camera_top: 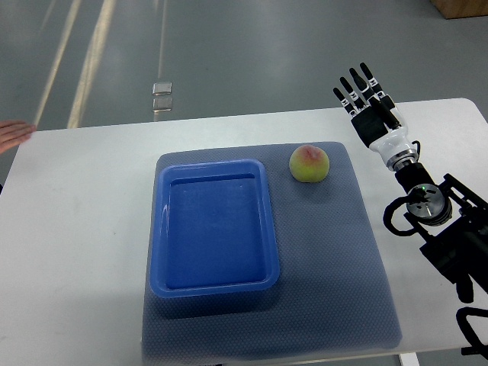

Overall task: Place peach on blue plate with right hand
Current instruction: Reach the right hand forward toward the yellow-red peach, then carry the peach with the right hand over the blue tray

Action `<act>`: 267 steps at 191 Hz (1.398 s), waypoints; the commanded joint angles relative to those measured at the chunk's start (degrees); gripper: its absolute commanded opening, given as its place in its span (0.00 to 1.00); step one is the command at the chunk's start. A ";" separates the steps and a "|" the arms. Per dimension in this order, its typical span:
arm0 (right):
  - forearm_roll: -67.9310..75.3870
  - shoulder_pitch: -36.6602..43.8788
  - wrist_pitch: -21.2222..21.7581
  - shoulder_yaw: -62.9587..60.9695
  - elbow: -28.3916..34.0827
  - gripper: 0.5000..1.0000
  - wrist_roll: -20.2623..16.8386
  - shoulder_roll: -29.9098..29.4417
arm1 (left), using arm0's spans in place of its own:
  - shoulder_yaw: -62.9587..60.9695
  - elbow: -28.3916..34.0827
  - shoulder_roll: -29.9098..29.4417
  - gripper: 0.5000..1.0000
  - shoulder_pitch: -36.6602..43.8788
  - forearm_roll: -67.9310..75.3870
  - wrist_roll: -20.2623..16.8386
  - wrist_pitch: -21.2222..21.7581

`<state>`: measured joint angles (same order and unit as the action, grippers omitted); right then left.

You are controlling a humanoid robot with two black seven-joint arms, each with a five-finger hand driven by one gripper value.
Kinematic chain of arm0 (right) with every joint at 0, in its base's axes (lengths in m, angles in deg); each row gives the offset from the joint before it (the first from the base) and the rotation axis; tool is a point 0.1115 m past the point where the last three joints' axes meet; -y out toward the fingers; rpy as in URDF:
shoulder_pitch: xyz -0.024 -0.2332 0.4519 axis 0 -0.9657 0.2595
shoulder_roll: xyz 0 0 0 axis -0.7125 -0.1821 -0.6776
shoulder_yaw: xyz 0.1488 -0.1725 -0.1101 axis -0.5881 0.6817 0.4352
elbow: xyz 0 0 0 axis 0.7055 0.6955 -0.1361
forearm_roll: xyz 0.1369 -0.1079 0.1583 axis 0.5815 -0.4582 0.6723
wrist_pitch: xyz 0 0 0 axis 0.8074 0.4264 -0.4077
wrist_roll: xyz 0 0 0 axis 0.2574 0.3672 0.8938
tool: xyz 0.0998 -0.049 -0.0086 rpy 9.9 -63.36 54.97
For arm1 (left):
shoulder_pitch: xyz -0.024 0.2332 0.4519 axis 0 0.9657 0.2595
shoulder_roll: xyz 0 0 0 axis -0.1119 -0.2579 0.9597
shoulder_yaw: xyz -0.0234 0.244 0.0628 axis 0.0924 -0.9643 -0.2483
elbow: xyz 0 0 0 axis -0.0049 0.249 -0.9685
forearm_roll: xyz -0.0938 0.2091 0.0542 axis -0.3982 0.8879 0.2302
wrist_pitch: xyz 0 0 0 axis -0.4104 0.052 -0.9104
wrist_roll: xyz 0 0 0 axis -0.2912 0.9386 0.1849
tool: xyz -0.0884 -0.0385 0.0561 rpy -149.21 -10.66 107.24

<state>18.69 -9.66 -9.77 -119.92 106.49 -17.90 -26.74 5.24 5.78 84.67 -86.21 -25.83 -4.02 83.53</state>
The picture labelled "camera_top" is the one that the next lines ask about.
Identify lower metal floor plate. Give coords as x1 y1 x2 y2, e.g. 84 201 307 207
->
152 96 173 113

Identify metal floor plate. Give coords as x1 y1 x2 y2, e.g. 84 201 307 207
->
152 82 172 95
152 96 173 113

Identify black cable loop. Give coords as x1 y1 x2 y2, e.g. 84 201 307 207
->
383 196 424 236

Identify person's bare hand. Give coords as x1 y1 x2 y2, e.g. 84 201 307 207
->
0 120 37 154

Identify green pink peach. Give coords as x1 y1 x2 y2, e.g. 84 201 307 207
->
289 144 330 183

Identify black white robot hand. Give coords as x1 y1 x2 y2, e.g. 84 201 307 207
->
332 63 414 159

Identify upper metal floor plate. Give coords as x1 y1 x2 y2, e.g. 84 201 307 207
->
152 82 172 95

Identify grey blue textured mat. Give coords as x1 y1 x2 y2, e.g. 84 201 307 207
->
141 142 402 365

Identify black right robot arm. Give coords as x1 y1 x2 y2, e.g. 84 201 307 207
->
333 63 487 357

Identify blue plastic tray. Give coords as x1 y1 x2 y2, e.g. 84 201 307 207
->
149 159 280 300

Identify wooden box corner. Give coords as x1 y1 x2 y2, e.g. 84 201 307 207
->
430 0 487 20

